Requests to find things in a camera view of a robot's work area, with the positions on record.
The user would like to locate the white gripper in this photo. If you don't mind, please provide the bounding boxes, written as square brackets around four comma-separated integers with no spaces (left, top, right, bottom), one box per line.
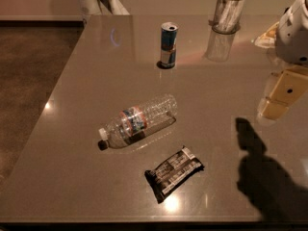
[257,0,308,123]

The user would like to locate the blue silver redbull can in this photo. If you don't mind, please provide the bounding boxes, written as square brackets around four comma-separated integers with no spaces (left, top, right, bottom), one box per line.
[160,22,179,68]

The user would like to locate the clear cup with white utensils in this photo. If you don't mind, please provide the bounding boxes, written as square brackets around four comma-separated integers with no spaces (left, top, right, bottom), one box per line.
[212,0,245,35]

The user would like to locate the black snack bar wrapper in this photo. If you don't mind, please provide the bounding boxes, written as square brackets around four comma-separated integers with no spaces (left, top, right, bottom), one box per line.
[144,146,204,203]

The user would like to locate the clear plastic water bottle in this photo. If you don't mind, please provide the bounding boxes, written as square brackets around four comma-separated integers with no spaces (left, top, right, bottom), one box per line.
[98,94,177,150]

